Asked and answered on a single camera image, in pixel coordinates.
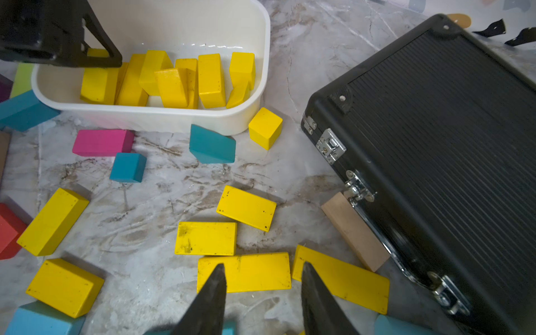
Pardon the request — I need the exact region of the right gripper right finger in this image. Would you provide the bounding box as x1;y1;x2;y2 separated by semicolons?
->
301;262;359;335

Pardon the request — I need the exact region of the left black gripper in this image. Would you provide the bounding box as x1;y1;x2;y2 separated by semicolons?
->
1;0;122;68

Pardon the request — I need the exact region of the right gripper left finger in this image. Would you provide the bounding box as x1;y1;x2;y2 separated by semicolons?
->
171;264;227;335

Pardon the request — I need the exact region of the long yellow block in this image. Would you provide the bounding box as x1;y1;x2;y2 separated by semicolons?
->
292;245;389;315
80;68;119;105

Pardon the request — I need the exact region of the long teal block centre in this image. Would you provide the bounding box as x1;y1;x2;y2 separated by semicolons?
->
144;321;237;335

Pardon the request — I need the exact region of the green block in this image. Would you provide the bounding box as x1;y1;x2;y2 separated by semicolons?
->
10;63;34;99

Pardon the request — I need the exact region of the long yellow block diagonal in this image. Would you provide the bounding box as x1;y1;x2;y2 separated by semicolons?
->
197;252;292;293

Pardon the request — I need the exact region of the light blue cylinder block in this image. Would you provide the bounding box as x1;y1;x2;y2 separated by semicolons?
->
374;315;437;335

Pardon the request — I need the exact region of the teal block left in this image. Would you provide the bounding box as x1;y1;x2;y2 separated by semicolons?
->
1;90;60;132

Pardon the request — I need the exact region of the tan wood block by case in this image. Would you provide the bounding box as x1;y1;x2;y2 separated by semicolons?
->
321;193;390;272

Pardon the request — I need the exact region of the magenta block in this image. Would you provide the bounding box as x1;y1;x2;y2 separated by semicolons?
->
72;129;135;157

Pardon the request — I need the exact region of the small teal cube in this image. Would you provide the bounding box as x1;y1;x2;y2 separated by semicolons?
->
110;153;147;183

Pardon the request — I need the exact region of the teal wedge block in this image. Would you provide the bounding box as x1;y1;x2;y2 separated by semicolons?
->
189;124;236;164

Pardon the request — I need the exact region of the yellow upright block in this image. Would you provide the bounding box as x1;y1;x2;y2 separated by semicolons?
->
17;188;89;257

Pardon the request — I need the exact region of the yellow cube near case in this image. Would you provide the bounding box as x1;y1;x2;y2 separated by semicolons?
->
248;107;283;150

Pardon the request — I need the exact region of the red block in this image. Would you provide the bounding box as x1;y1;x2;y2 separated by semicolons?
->
0;203;27;260

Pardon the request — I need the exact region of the black hard case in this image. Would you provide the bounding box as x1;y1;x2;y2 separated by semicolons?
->
301;14;535;334

